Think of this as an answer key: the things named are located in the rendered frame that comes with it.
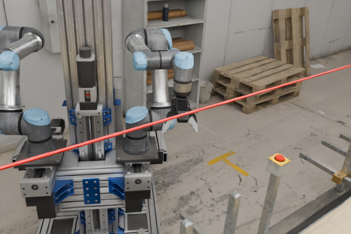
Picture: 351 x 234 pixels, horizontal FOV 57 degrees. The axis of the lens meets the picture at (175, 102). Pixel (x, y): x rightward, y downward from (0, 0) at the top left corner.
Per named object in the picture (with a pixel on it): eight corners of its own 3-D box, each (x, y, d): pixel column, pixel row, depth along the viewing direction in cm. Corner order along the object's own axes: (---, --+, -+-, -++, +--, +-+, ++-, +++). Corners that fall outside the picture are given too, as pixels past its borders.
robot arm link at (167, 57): (156, 47, 139) (163, 55, 130) (182, 46, 142) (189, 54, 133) (156, 65, 143) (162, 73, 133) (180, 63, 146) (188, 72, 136)
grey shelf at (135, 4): (124, 116, 425) (121, -9, 358) (177, 100, 477) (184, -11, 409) (143, 130, 394) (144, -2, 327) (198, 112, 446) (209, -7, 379)
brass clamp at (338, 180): (330, 179, 201) (332, 173, 198) (342, 173, 208) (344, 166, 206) (339, 185, 196) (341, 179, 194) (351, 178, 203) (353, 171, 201)
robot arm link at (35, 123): (47, 141, 162) (44, 117, 156) (20, 140, 161) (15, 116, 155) (55, 129, 173) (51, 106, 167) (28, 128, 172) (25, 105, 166)
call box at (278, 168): (265, 171, 149) (268, 156, 145) (275, 166, 153) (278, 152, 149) (277, 179, 144) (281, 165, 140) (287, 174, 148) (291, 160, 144)
